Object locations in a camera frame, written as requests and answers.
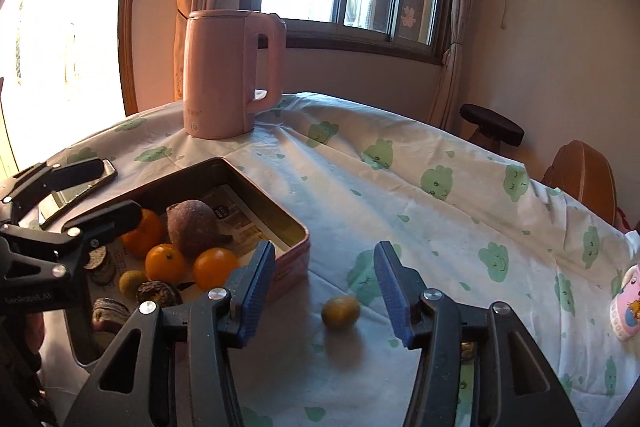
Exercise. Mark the small orange tangerine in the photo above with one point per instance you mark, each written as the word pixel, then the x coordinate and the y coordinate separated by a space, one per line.
pixel 212 268

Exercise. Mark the rectangular metal tin box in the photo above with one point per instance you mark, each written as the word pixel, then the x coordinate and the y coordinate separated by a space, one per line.
pixel 191 183

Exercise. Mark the cut purple fruit half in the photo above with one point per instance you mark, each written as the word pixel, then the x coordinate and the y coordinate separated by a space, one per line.
pixel 109 315
pixel 100 268

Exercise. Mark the brown wooden chair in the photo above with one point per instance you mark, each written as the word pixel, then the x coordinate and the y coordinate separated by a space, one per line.
pixel 584 173

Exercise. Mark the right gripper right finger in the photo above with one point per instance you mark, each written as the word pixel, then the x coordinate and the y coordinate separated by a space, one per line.
pixel 513 383

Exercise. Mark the brown round potato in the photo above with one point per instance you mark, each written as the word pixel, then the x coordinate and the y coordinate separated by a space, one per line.
pixel 192 227

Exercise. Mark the white green cloud tablecloth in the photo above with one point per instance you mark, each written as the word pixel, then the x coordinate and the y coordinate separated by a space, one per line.
pixel 471 222

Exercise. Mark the printed paper leaflet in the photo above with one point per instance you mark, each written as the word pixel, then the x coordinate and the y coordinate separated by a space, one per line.
pixel 234 217

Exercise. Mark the right white curtain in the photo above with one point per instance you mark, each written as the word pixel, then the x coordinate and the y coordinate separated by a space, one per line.
pixel 442 109

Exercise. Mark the black round stool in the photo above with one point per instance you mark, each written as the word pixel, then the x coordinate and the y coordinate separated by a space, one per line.
pixel 491 129

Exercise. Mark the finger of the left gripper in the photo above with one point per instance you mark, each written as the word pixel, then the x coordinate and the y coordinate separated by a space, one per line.
pixel 26 189
pixel 75 226

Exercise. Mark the small brown kiwi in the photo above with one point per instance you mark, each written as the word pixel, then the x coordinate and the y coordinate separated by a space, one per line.
pixel 340 313

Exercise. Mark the pink electric kettle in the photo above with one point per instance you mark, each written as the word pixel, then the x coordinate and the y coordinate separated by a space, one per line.
pixel 232 69

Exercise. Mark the large orange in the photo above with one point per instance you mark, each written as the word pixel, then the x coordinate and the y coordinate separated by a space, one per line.
pixel 149 233

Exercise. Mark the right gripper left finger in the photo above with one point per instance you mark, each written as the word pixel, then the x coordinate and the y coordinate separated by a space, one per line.
pixel 133 383

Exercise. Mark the small yellow-green fruit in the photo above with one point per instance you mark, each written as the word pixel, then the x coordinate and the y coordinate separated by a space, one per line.
pixel 129 283

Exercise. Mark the pink cartoon mug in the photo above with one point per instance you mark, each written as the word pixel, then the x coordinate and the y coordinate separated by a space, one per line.
pixel 625 306

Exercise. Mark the black smartphone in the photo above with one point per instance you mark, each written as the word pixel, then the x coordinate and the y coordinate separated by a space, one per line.
pixel 59 202

